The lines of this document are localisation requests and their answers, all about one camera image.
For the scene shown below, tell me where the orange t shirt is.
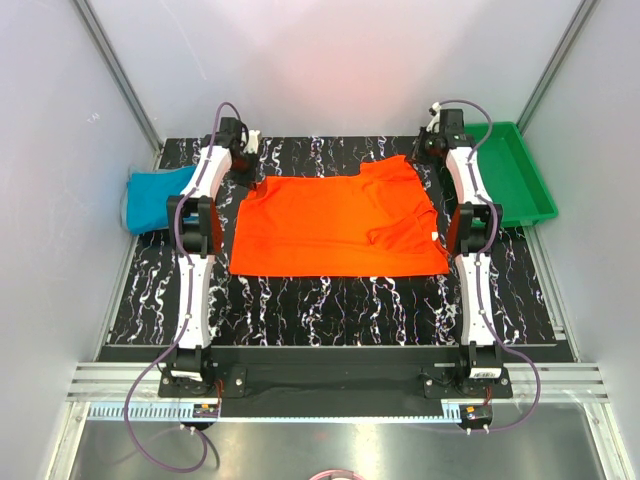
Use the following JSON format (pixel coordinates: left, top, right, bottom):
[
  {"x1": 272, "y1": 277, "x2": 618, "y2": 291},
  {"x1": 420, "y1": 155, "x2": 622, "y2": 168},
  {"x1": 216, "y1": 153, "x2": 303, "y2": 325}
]
[{"x1": 230, "y1": 155, "x2": 449, "y2": 277}]

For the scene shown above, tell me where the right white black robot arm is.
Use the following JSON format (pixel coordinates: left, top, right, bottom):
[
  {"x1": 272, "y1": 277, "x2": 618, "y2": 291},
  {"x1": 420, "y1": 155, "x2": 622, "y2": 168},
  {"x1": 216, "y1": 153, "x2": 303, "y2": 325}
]
[{"x1": 410, "y1": 100, "x2": 503, "y2": 400}]

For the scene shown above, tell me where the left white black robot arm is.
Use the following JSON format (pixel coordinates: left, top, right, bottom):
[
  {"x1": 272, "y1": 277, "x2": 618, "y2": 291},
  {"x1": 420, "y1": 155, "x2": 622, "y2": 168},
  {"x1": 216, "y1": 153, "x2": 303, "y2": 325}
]
[{"x1": 161, "y1": 117, "x2": 260, "y2": 397}]

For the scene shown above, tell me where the green plastic tray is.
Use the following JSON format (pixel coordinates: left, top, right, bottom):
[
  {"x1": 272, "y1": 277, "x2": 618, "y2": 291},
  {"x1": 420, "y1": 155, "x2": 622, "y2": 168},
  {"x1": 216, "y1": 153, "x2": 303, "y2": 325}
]
[{"x1": 478, "y1": 122, "x2": 558, "y2": 228}]

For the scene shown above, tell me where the folded teal t shirt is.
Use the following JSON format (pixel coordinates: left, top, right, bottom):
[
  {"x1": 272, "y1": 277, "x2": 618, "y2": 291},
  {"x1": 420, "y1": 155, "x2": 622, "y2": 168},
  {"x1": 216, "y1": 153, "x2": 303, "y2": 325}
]
[{"x1": 120, "y1": 165, "x2": 196, "y2": 236}]

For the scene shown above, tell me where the black marbled table mat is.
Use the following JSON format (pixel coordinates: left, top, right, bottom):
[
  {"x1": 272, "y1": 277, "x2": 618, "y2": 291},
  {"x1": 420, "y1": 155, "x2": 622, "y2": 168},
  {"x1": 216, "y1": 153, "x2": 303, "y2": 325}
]
[{"x1": 107, "y1": 136, "x2": 556, "y2": 346}]

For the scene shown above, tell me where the left orange black connector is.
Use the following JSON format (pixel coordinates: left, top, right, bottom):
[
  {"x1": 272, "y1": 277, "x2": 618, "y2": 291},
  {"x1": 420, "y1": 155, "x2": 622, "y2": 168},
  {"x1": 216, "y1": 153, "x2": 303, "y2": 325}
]
[{"x1": 193, "y1": 404, "x2": 220, "y2": 418}]

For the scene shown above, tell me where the orange black connector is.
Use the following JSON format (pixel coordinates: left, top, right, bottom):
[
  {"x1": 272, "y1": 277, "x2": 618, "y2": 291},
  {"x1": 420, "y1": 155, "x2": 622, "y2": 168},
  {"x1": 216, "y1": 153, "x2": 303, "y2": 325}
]
[
  {"x1": 460, "y1": 404, "x2": 493, "y2": 424},
  {"x1": 193, "y1": 404, "x2": 220, "y2": 418}
]

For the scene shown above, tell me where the right orange black connector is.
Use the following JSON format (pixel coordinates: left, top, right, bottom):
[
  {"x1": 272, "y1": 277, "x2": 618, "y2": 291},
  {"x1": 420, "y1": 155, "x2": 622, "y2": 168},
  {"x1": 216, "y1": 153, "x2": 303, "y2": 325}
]
[{"x1": 460, "y1": 404, "x2": 493, "y2": 424}]

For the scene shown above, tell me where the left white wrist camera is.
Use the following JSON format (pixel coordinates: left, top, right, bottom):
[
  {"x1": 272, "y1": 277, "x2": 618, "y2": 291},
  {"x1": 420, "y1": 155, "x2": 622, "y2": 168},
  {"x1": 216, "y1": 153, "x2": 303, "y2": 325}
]
[{"x1": 243, "y1": 130, "x2": 262, "y2": 154}]

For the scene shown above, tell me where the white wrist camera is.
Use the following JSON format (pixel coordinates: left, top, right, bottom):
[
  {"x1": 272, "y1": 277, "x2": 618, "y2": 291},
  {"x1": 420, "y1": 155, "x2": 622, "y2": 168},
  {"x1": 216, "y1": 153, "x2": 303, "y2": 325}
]
[
  {"x1": 426, "y1": 102, "x2": 442, "y2": 133},
  {"x1": 243, "y1": 130, "x2": 262, "y2": 154}
]

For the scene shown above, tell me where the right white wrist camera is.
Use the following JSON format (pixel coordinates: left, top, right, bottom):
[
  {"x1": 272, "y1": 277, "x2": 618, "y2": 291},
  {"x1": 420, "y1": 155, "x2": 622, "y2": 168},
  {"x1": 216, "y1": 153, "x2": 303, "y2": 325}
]
[{"x1": 426, "y1": 102, "x2": 442, "y2": 133}]

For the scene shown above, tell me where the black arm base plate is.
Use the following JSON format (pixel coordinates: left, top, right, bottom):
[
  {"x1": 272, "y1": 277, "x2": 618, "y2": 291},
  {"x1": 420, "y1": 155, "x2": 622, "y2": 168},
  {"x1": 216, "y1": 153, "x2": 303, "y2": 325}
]
[{"x1": 158, "y1": 346, "x2": 513, "y2": 400}]

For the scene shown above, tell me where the aluminium frame rail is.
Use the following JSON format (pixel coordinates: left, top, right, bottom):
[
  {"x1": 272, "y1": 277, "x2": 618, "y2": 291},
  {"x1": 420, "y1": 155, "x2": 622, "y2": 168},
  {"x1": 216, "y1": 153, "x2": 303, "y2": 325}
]
[{"x1": 68, "y1": 362, "x2": 609, "y2": 403}]

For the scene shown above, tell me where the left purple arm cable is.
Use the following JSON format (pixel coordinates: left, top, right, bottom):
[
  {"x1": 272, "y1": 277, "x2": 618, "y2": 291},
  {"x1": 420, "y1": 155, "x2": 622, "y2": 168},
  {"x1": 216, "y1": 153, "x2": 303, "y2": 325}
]
[{"x1": 121, "y1": 102, "x2": 241, "y2": 474}]

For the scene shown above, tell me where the white slotted cable duct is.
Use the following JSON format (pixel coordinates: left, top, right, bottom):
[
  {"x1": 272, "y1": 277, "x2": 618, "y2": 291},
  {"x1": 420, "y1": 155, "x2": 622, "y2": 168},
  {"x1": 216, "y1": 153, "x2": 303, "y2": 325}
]
[{"x1": 88, "y1": 403, "x2": 464, "y2": 421}]

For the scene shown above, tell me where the pink cable loop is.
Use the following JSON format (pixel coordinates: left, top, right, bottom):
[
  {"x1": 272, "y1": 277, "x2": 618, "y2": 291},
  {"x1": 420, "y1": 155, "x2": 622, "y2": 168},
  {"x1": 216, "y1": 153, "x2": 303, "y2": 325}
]
[{"x1": 308, "y1": 468, "x2": 364, "y2": 480}]

